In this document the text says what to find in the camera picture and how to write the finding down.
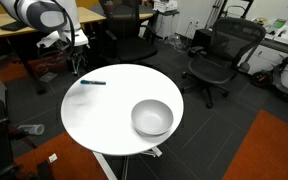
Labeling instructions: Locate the white table base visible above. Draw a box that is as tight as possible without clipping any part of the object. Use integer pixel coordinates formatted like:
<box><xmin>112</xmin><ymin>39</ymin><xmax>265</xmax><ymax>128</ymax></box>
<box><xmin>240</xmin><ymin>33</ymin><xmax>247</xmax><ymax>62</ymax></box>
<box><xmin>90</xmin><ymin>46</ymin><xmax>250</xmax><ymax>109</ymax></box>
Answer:
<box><xmin>92</xmin><ymin>145</ymin><xmax>163</xmax><ymax>180</ymax></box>

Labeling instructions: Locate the teal and white marker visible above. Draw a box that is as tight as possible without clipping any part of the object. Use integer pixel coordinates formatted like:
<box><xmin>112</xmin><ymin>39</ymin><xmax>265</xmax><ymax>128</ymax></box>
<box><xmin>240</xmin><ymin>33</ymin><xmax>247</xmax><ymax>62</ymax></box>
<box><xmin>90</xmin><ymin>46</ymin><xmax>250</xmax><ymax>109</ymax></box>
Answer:
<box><xmin>80</xmin><ymin>79</ymin><xmax>107</xmax><ymax>86</ymax></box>

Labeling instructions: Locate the black mesh office chair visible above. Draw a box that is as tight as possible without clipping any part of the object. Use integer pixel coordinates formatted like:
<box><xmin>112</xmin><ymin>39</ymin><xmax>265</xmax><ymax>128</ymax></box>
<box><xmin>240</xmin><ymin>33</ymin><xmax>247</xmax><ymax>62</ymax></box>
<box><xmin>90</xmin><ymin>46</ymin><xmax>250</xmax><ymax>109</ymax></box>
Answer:
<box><xmin>180</xmin><ymin>17</ymin><xmax>268</xmax><ymax>109</ymax></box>

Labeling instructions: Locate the small white card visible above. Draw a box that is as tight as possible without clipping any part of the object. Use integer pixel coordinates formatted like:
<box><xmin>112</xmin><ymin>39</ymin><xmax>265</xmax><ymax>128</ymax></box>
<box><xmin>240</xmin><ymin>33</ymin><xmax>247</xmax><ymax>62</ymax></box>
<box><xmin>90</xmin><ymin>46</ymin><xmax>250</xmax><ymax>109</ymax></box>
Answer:
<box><xmin>47</xmin><ymin>153</ymin><xmax>59</xmax><ymax>164</ymax></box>

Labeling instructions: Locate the grey power strip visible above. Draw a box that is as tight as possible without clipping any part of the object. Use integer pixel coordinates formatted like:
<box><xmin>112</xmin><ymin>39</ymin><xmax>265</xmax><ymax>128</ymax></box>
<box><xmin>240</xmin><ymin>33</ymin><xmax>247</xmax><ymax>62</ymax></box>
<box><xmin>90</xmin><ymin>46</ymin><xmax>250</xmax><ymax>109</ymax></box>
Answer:
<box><xmin>38</xmin><ymin>72</ymin><xmax>59</xmax><ymax>84</ymax></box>

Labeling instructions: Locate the metal tripod stand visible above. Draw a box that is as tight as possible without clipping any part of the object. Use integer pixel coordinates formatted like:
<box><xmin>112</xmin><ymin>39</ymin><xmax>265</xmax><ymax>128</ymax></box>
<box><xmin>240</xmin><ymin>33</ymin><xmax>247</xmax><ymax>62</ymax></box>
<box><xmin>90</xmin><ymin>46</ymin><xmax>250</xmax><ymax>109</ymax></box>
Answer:
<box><xmin>204</xmin><ymin>0</ymin><xmax>226</xmax><ymax>30</ymax></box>

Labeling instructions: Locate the black electric scooter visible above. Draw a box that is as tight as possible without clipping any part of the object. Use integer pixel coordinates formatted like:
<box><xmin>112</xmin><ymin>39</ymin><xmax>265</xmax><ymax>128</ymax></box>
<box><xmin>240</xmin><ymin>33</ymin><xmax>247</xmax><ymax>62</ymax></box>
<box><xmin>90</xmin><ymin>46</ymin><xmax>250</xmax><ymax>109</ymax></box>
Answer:
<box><xmin>248</xmin><ymin>49</ymin><xmax>288</xmax><ymax>103</ymax></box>

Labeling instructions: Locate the white workbench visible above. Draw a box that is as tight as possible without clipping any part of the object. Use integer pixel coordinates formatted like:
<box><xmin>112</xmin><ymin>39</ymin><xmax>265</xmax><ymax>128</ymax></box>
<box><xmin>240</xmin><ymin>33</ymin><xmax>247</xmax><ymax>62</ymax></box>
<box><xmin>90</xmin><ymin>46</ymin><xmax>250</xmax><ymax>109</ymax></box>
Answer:
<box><xmin>240</xmin><ymin>18</ymin><xmax>288</xmax><ymax>96</ymax></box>

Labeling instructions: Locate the white bowl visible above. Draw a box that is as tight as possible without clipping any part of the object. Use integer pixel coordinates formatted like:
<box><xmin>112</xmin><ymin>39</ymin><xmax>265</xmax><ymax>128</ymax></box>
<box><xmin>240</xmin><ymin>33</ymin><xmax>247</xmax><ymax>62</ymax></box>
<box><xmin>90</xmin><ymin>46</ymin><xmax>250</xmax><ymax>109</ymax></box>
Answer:
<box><xmin>130</xmin><ymin>98</ymin><xmax>175</xmax><ymax>136</ymax></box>

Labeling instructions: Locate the white cabinet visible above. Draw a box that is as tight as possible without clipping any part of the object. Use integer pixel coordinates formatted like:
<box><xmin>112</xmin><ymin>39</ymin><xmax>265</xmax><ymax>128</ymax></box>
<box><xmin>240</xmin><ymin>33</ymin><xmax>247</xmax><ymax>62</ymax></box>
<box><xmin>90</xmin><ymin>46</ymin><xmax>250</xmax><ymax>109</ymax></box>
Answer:
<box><xmin>152</xmin><ymin>11</ymin><xmax>180</xmax><ymax>41</ymax></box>

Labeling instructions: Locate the clear plastic cup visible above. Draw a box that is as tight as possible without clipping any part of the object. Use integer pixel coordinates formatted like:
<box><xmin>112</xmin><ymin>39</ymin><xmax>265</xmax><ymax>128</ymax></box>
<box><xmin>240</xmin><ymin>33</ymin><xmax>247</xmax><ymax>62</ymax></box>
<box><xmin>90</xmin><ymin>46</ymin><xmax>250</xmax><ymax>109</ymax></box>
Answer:
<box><xmin>17</xmin><ymin>123</ymin><xmax>46</xmax><ymax>136</ymax></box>

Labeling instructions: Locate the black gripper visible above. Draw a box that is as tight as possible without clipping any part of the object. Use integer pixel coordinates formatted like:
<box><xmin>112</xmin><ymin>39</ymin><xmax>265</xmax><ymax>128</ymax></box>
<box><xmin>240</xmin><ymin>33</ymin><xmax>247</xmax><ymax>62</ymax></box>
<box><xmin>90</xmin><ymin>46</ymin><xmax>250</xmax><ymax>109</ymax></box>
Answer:
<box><xmin>70</xmin><ymin>45</ymin><xmax>86</xmax><ymax>76</ymax></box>

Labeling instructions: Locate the black padded office chair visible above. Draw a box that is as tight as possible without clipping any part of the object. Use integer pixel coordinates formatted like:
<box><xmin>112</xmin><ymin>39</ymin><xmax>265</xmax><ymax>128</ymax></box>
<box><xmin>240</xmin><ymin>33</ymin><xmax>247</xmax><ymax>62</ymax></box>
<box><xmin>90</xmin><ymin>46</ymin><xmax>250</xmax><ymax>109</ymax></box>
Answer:
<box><xmin>98</xmin><ymin>0</ymin><xmax>159</xmax><ymax>64</ymax></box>

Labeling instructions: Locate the black keyboard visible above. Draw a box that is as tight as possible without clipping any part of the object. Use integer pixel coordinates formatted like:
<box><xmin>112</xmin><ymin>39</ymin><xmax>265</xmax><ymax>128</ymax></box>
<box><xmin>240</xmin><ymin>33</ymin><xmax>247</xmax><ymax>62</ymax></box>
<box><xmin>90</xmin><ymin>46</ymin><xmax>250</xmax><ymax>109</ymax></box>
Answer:
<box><xmin>0</xmin><ymin>20</ymin><xmax>28</xmax><ymax>33</ymax></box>

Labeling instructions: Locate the black computer tower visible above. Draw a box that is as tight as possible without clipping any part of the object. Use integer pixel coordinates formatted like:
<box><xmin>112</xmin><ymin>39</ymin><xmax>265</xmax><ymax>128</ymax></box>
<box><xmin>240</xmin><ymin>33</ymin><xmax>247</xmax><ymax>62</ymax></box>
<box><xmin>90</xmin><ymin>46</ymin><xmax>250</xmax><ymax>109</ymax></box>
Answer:
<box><xmin>192</xmin><ymin>28</ymin><xmax>216</xmax><ymax>52</ymax></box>

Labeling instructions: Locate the green box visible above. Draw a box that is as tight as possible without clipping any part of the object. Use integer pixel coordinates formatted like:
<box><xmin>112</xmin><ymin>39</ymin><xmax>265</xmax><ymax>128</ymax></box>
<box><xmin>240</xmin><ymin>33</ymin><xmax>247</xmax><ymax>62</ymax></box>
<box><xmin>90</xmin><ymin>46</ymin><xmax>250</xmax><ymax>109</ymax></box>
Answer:
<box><xmin>271</xmin><ymin>18</ymin><xmax>287</xmax><ymax>30</ymax></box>

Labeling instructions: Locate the white printer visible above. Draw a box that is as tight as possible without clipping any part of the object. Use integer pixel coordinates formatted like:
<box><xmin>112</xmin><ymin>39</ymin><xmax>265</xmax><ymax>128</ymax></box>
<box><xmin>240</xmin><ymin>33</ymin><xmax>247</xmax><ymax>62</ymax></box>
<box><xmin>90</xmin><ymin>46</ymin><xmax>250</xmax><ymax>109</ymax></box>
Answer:
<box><xmin>152</xmin><ymin>0</ymin><xmax>179</xmax><ymax>14</ymax></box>

